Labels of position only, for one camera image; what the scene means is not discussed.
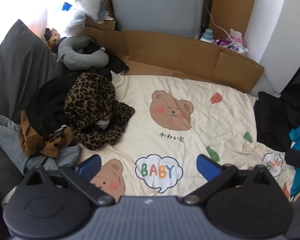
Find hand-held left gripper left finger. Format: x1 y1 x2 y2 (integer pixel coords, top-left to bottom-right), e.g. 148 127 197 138
19 154 117 207

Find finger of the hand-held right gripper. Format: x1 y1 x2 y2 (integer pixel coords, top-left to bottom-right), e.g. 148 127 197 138
284 149 300 170

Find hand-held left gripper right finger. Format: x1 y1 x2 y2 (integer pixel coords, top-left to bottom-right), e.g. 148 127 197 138
182 154 278 207

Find leopard print pants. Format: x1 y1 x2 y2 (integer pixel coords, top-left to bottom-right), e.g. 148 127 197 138
64 72 135 151

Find bear print blanket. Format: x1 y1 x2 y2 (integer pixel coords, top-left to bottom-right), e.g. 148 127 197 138
76 70 297 203

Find folded black sweater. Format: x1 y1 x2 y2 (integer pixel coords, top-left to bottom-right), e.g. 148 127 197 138
254 91 294 153

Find crumpled black clothing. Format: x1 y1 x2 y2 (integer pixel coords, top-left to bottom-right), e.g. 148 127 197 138
281 84 300 128

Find brown garment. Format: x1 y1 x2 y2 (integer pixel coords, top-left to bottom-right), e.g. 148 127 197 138
18 110 75 158

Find black garment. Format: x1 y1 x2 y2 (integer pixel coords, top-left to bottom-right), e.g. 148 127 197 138
26 76 77 140

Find grey garment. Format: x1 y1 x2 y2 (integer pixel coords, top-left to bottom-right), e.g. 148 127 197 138
0 115 82 175

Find grey neck pillow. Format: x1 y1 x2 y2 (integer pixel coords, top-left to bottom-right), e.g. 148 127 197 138
57 35 110 71

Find flattened cardboard box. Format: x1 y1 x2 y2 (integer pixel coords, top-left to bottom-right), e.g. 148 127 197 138
82 25 265 93

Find purple white packet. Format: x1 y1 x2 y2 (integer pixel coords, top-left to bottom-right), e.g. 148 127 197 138
214 39 248 54

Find white detergent bottle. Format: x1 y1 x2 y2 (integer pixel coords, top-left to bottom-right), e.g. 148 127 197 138
200 29 214 42

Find brown teddy bear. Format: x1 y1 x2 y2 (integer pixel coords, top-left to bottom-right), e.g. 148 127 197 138
44 28 67 53

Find pink plastic bag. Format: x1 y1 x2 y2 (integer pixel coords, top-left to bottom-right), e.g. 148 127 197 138
230 29 244 44

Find small cardboard box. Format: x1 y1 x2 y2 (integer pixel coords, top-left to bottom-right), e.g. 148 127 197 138
86 0 117 32

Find clear plastic bag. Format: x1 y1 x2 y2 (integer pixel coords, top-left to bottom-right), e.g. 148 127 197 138
62 1 88 37

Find tall cardboard box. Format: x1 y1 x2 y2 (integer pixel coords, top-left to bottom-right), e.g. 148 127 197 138
211 0 257 40

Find grey wrapped panel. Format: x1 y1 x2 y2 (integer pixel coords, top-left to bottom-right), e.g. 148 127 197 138
107 0 207 39

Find white cable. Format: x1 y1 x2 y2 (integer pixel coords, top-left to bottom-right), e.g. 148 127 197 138
205 5 253 58

